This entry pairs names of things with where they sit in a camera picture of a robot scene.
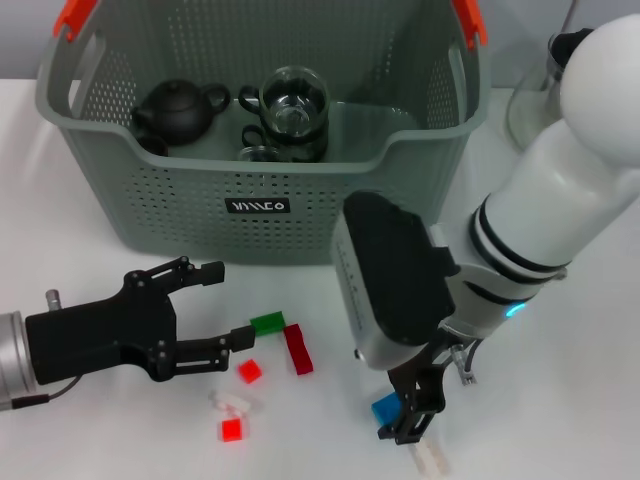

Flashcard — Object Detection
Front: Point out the black clay teapot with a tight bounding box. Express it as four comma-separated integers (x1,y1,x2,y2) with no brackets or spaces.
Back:
131,78,233,147

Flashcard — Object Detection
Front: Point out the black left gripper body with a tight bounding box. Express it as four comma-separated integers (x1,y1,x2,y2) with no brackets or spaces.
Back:
24,269,180,386

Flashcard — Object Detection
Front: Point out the white long building block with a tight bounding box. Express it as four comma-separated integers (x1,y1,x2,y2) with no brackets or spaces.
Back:
208,390,251,416

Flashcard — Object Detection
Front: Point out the small red square block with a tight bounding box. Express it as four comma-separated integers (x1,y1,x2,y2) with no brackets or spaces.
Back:
220,418,245,443

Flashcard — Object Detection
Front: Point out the glass teacup with black sleeve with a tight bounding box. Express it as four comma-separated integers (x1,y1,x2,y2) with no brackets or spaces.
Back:
238,67,332,149
242,124,329,164
235,144,281,164

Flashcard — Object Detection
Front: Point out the left arm cable with plug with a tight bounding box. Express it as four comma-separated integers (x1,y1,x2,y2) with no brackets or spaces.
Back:
0,376,82,412

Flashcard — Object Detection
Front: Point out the small black clay cup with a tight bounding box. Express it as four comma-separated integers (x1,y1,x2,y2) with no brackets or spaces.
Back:
135,132,171,157

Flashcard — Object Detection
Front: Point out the grey perforated storage bin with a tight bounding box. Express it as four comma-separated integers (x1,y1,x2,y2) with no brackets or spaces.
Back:
34,0,494,266

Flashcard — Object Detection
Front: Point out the green rectangular building block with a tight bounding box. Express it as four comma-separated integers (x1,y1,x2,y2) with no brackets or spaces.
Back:
249,310,287,337

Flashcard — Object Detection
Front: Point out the dark red long block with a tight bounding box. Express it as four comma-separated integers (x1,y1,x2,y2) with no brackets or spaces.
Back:
282,323,316,377

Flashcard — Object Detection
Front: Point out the clear pinkish long block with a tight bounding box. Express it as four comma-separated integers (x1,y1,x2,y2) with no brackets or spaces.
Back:
410,438,450,475

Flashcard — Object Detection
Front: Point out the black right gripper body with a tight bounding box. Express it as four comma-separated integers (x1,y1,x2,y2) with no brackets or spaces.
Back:
386,333,455,417

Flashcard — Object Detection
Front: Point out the small red sloped block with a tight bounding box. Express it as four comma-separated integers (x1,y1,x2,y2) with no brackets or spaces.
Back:
236,358,264,385

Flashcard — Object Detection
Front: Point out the blue square block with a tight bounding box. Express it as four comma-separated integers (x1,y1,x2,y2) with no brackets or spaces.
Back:
370,392,404,427

